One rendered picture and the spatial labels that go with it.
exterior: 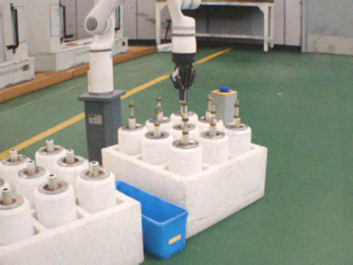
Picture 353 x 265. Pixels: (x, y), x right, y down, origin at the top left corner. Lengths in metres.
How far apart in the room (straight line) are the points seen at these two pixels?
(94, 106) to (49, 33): 2.32
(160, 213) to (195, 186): 0.13
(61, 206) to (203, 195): 0.45
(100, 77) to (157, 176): 0.57
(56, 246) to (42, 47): 3.17
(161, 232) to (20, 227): 0.37
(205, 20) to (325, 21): 1.86
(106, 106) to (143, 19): 5.39
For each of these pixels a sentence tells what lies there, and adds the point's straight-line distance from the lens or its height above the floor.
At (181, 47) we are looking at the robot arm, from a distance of 1.29.
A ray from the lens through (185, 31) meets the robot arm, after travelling 1.29.
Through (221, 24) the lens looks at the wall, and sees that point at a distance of 6.56.
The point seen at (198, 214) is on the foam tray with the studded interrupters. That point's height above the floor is 0.06.
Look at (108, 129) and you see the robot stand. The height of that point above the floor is 0.17.
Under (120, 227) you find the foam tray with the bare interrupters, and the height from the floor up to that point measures 0.13.
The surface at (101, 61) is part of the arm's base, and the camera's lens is 1.64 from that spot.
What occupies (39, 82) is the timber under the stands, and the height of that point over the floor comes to 0.06.
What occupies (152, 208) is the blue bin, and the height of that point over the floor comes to 0.08.
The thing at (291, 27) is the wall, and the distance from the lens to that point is 6.39.
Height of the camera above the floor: 0.64
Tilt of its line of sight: 17 degrees down
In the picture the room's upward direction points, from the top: 1 degrees counter-clockwise
